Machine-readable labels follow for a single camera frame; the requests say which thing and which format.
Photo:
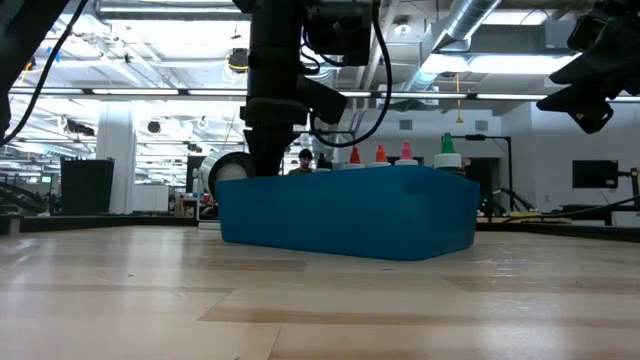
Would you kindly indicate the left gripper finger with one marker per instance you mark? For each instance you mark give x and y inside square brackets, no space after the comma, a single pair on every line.
[267,152]
[291,142]

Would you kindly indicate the blue plastic bin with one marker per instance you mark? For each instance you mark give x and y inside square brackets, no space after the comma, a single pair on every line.
[350,215]

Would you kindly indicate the pink food coloring bottle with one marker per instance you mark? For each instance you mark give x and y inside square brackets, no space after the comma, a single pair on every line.
[406,154]

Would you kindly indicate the black aluminium table frame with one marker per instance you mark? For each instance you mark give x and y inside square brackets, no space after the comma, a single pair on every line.
[100,222]

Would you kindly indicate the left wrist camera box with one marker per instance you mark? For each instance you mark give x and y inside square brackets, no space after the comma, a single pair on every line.
[340,30]

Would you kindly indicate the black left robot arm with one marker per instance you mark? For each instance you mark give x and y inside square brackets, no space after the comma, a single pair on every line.
[25,45]

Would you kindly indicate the green food coloring bottle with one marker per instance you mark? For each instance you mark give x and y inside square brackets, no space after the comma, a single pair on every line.
[448,152]

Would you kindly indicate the black wall monitor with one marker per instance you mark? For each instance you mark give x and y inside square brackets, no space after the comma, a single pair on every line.
[595,174]

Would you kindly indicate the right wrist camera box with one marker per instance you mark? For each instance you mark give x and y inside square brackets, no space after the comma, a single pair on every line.
[587,31]

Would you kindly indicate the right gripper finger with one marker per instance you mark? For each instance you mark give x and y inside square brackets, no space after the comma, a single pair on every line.
[582,72]
[580,107]

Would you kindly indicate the red food coloring bottle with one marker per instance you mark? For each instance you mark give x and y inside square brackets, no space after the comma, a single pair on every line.
[354,157]

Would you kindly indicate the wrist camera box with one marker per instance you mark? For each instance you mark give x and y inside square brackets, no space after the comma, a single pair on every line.
[340,30]
[587,31]

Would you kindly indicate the orange food coloring bottle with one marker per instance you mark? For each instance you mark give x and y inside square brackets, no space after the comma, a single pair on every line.
[381,156]

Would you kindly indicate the black cabinet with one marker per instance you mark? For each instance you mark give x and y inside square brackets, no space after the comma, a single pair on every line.
[86,187]

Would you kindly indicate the black background rig frame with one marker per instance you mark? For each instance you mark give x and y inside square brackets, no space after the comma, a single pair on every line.
[492,137]

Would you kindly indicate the long ceiling light bar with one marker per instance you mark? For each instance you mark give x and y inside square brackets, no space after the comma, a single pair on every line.
[425,95]

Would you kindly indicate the black ceiling camera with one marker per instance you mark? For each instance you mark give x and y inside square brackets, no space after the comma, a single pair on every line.
[239,60]

